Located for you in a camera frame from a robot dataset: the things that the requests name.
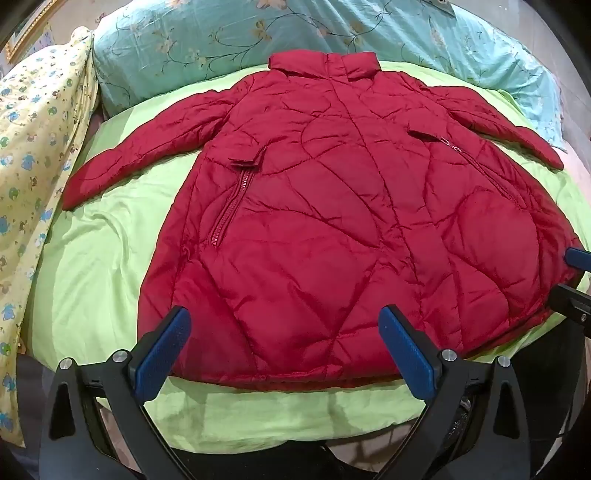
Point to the gold picture frame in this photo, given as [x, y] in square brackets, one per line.
[21, 39]

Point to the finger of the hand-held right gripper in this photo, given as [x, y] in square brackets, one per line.
[579, 259]
[572, 307]

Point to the red quilted jacket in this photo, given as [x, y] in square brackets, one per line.
[332, 221]

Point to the yellow printed blanket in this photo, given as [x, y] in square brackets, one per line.
[32, 152]

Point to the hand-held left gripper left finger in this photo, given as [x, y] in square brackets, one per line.
[162, 350]

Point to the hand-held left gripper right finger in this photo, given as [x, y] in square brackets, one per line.
[408, 353]

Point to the teal floral quilt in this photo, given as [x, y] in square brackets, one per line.
[207, 41]

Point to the light green bed sheet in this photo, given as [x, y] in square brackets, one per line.
[92, 258]

